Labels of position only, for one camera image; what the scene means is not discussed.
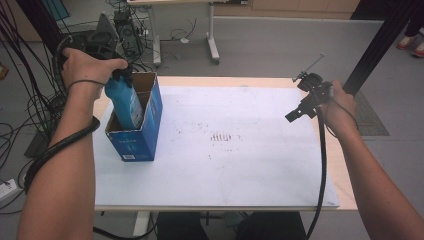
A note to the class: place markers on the blue cardboard box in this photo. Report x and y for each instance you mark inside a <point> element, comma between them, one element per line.
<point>140,143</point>

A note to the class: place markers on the black metal post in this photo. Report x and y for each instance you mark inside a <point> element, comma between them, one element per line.
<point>40,23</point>
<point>380,43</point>

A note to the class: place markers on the person's left hand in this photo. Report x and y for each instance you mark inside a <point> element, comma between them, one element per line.
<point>85,70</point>

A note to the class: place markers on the white power strip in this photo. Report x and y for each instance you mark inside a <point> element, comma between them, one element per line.
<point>8,190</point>

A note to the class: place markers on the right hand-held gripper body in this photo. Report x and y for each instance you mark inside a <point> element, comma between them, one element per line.
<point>315,88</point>

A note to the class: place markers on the computer tower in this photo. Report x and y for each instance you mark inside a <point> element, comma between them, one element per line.
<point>128,33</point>

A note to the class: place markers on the blue plastic bottle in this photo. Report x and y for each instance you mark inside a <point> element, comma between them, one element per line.
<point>125,103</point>

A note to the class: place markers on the white paper sheet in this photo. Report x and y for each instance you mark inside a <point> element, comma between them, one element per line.
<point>216,166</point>

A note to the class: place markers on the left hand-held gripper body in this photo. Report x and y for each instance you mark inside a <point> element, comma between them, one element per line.
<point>103,40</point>

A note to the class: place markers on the white desk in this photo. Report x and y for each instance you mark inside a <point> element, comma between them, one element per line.
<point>212,36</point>

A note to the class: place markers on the wooden cabinet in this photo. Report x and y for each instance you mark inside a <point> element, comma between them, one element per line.
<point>300,6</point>

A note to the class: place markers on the dark floor mat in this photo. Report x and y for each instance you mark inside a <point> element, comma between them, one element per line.
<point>370,116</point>

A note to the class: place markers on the person's right hand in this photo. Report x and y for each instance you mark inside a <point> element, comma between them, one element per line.
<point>341,111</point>

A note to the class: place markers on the wooden table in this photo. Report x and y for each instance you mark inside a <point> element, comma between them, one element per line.
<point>200,81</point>

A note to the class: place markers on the person's legs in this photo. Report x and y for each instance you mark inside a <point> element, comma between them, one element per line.
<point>266,226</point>

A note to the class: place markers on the thin black wrist band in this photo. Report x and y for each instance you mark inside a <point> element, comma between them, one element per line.
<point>83,81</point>

